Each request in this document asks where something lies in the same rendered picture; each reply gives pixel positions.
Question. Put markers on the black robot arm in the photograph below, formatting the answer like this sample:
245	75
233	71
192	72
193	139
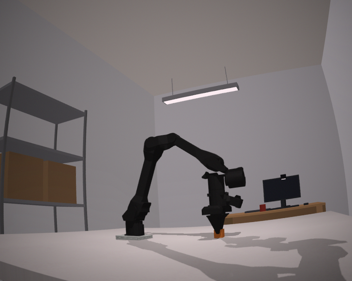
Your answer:
153	150

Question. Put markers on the orange block with black square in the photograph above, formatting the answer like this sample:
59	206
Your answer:
221	235

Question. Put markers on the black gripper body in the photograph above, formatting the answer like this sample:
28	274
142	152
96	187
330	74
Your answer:
215	199

